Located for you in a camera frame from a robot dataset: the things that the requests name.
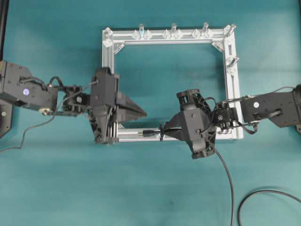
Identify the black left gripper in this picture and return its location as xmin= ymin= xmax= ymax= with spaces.
xmin=88 ymin=67 xmax=147 ymax=144

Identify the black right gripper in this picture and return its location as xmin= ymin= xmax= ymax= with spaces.
xmin=163 ymin=89 xmax=216 ymax=159

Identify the black USB cable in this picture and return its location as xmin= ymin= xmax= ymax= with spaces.
xmin=138 ymin=128 xmax=301 ymax=226

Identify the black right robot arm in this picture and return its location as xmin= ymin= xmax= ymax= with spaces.
xmin=160 ymin=85 xmax=301 ymax=159

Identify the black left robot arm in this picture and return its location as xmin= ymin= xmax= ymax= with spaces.
xmin=0 ymin=60 xmax=147 ymax=144

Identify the clear left corner peg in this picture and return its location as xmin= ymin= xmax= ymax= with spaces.
xmin=103 ymin=27 xmax=113 ymax=48

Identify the clear corner peg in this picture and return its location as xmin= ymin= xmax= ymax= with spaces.
xmin=226 ymin=24 xmax=237 ymax=37
xmin=103 ymin=27 xmax=113 ymax=48

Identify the clear side peg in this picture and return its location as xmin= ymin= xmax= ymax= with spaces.
xmin=226 ymin=56 xmax=239 ymax=68

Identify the clear right peg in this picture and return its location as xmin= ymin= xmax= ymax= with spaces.
xmin=202 ymin=22 xmax=209 ymax=36

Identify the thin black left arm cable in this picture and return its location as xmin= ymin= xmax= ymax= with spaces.
xmin=0 ymin=77 xmax=99 ymax=153

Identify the aluminium extrusion frame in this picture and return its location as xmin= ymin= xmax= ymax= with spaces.
xmin=102 ymin=25 xmax=241 ymax=142

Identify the black table edge rail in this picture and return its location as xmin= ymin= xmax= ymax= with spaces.
xmin=0 ymin=0 xmax=9 ymax=61

